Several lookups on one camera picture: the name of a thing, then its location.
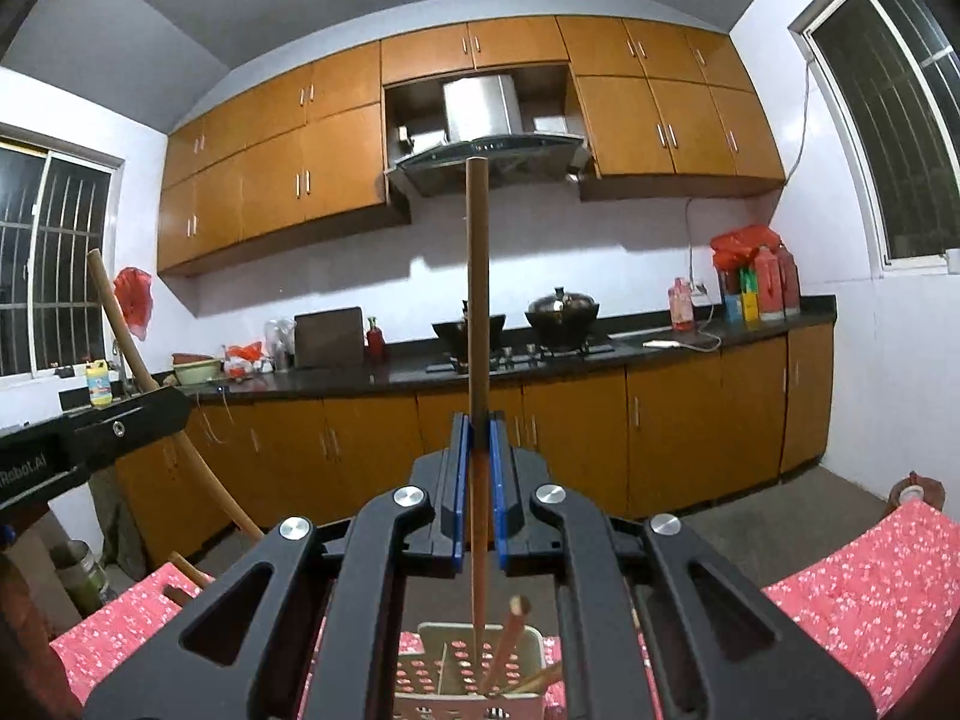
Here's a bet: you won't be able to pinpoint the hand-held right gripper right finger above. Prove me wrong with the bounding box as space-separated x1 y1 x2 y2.
489 412 877 720

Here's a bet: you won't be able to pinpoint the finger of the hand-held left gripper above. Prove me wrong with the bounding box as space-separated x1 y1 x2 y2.
73 388 193 467

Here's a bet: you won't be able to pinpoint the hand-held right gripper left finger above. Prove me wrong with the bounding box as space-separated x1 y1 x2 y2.
82 412 472 720

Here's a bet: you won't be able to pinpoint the perforated metal chopstick holder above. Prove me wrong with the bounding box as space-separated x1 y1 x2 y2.
394 621 545 720

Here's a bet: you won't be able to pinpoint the yellow detergent bottle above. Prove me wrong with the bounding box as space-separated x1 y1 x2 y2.
85 360 114 408

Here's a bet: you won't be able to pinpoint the metal faucet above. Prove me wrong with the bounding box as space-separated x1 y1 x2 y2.
111 341 137 395

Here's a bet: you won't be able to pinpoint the green basin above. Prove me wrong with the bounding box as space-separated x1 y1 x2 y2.
171 351 225 388

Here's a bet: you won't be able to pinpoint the metal can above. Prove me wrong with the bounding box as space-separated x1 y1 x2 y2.
51 540 110 616

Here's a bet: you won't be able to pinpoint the red hanging plastic bag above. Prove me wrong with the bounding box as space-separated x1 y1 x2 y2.
112 267 155 343

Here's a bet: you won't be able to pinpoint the red white plastic bag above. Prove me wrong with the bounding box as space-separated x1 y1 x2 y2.
223 341 275 377

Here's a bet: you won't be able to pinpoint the black kitchen countertop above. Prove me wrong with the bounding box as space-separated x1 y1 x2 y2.
60 294 838 410

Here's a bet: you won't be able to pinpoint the black gas stove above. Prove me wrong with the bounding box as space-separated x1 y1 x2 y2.
426 341 616 377

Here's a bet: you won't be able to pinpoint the clear plastic bag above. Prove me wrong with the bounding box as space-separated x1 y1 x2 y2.
262 319 298 372

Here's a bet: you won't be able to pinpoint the black wok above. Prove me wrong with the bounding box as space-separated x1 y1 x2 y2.
432 300 508 355

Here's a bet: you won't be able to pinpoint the barred window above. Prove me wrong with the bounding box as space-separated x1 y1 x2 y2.
0 136 125 381

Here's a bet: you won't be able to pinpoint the wooden base cabinets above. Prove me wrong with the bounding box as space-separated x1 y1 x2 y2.
112 324 836 563

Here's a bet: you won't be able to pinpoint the dark pot with lid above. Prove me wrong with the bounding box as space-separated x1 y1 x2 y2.
525 286 602 350

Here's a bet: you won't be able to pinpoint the dark cutting board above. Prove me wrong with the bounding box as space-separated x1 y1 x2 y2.
294 307 367 370

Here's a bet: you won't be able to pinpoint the green yellow carton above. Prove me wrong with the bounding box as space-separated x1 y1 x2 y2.
722 266 762 324

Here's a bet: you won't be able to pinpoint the red thermos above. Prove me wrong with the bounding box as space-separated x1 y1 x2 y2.
778 244 803 318
753 246 785 322

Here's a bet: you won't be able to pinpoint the red crumpled plastic bag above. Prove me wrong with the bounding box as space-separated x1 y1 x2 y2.
710 223 782 272

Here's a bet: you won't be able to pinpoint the red floral tablecloth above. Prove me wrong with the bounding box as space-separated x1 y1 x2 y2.
49 499 960 720

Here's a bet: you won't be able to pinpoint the steel range hood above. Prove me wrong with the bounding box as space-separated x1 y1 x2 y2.
386 75 593 200

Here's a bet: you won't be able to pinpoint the white framed window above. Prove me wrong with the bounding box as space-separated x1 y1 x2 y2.
789 0 960 271

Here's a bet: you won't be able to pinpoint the wooden wall cabinets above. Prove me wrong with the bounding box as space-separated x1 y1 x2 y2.
156 15 787 278

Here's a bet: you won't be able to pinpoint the white wall cable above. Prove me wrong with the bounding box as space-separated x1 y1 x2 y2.
681 60 815 353

